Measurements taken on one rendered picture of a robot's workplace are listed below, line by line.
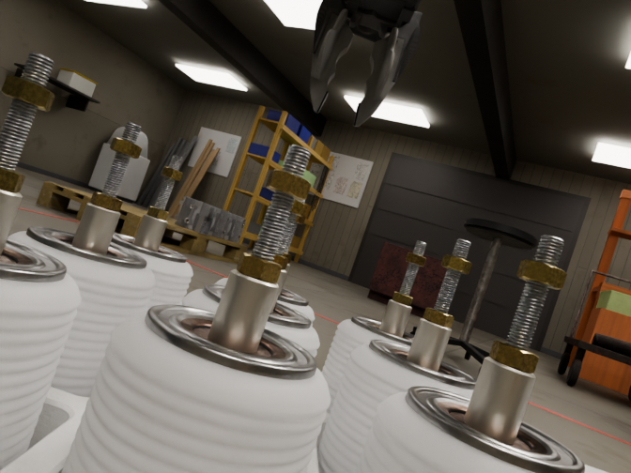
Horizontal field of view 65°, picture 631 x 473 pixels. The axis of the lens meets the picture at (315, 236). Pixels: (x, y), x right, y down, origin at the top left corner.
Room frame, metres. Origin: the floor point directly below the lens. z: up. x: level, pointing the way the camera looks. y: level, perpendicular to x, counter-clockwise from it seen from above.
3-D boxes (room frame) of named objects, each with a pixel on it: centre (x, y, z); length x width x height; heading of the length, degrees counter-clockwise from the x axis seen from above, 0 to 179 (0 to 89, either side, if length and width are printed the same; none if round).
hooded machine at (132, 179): (9.26, 3.85, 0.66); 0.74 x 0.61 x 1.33; 155
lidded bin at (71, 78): (8.07, 4.54, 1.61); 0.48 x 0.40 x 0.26; 155
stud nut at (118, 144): (0.33, 0.14, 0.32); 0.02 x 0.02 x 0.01; 39
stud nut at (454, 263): (0.33, -0.10, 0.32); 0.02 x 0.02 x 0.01; 45
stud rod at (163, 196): (0.45, 0.14, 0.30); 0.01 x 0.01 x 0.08
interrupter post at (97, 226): (0.33, 0.14, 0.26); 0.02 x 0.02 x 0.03
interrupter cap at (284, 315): (0.33, 0.02, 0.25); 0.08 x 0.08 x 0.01
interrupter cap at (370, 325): (0.45, -0.09, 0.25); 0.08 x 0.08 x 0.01
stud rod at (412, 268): (0.45, -0.09, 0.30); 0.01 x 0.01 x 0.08
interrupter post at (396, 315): (0.45, -0.09, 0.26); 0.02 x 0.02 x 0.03
